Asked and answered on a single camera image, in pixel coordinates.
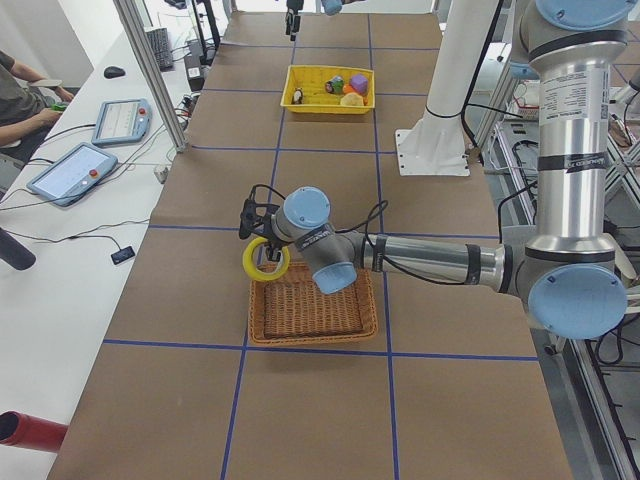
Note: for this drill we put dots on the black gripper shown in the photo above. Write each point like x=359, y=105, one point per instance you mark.
x=274, y=247
x=292, y=11

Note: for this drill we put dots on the yellow tape roll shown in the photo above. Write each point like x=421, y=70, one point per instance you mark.
x=252, y=270

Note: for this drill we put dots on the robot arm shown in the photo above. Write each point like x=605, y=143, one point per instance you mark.
x=330, y=7
x=564, y=273

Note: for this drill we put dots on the yellow woven basket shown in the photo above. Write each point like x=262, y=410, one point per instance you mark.
x=311, y=78

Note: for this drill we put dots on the brown wicker basket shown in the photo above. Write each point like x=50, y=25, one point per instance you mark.
x=291, y=310

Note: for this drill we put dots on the panda toy figure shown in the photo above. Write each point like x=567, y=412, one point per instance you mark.
x=298, y=96

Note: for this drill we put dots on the purple foam block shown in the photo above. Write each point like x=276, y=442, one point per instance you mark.
x=359, y=83

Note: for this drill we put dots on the toy croissant bread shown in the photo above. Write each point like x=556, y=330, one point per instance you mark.
x=352, y=99

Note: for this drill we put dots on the small black usb device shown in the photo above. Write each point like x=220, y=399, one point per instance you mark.
x=122, y=255

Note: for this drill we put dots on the black keyboard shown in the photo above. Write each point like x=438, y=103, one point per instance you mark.
x=158, y=39

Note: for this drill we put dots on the far teach pendant tablet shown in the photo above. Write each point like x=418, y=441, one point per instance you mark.
x=122, y=122

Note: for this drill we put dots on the teach pendant tablet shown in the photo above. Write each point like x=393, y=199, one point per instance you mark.
x=72, y=176
x=122, y=122

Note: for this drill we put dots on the near teach pendant tablet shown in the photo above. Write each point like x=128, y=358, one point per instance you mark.
x=72, y=176

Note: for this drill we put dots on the black computer mouse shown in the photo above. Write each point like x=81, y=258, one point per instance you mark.
x=112, y=72

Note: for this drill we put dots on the seated person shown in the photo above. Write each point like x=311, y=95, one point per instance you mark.
x=26, y=115

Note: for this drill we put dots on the red cylinder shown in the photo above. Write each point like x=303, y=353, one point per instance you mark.
x=29, y=432

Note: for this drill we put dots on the aluminium frame post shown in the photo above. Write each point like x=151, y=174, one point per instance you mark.
x=134, y=29

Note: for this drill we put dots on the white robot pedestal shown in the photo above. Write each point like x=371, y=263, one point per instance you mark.
x=435, y=145

